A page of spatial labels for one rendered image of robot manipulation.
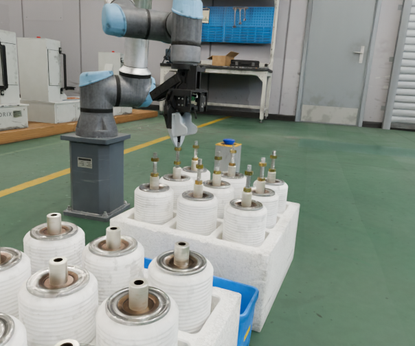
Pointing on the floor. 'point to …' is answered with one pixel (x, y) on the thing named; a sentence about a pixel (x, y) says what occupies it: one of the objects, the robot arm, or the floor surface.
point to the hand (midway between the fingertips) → (176, 141)
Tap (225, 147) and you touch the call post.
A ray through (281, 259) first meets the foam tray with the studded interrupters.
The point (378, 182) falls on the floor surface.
